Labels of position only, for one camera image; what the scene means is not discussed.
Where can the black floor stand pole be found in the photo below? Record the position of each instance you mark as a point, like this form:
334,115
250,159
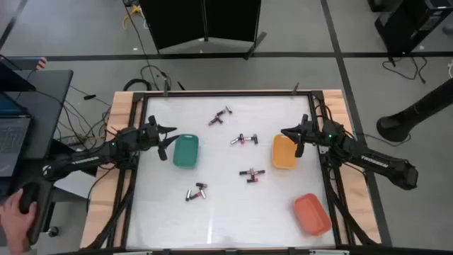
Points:
393,127

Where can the black folding partition screen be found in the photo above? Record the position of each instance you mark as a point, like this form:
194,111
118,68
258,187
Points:
177,21

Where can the yellow plastic bin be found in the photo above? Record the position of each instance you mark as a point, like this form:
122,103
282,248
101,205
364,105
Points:
283,156

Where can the dark desk monitor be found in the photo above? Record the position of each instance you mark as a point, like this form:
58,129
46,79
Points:
10,81

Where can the grey battery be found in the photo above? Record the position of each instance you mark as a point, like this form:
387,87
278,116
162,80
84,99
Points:
188,195

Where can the black table frame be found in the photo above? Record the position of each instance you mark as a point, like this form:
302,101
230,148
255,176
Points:
230,93

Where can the grey laptop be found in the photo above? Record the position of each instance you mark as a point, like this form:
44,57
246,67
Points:
14,138

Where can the black marker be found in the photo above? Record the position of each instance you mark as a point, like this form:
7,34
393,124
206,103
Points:
89,96

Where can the red white striped object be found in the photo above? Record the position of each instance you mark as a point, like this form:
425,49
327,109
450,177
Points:
41,63

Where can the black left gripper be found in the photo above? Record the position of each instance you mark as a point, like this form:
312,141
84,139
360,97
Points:
148,136

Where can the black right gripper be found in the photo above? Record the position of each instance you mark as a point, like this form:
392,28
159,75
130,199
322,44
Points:
315,134

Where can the black computer tower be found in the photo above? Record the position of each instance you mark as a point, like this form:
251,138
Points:
407,25

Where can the person's hand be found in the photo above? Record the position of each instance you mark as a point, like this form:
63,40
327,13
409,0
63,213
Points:
14,226

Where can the black computer mouse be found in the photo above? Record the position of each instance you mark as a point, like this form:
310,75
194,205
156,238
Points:
30,193

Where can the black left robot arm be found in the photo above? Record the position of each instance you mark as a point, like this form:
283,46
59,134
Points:
88,160

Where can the black desk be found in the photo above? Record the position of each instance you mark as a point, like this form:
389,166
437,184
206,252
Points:
49,106

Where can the teal plastic bin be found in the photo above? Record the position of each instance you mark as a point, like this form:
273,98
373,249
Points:
185,152

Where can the orange plastic bin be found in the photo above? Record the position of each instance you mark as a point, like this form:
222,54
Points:
311,216

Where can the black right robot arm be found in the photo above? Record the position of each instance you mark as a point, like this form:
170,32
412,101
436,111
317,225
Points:
375,163

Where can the small silver battery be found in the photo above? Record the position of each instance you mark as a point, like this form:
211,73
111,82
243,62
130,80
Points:
228,109

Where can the black caster wheel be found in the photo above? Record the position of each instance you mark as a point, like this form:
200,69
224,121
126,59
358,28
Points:
53,231

